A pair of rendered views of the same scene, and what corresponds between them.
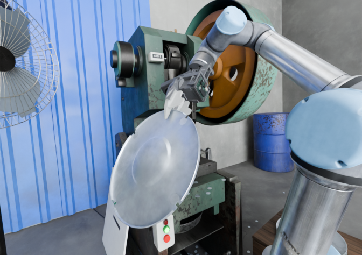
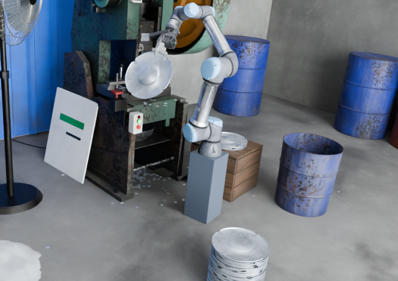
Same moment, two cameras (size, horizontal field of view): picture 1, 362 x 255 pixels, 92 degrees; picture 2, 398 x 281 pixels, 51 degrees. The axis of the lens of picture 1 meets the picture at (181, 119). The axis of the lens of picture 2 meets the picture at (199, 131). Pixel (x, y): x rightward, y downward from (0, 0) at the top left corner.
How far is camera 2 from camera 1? 2.00 m
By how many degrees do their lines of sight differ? 23
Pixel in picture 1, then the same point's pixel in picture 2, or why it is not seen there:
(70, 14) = not seen: outside the picture
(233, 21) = (192, 13)
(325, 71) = (222, 45)
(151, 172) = (150, 79)
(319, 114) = (208, 64)
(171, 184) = (160, 83)
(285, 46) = (213, 28)
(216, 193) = (168, 110)
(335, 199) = (210, 89)
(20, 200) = not seen: outside the picture
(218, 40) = (184, 16)
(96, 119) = not seen: hidden behind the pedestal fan
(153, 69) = (132, 7)
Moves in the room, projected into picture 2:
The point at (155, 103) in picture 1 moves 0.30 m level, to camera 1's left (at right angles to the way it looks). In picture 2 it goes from (130, 35) to (82, 31)
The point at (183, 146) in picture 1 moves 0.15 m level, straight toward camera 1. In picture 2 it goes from (165, 70) to (170, 76)
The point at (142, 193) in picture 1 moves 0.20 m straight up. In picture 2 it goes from (146, 88) to (148, 51)
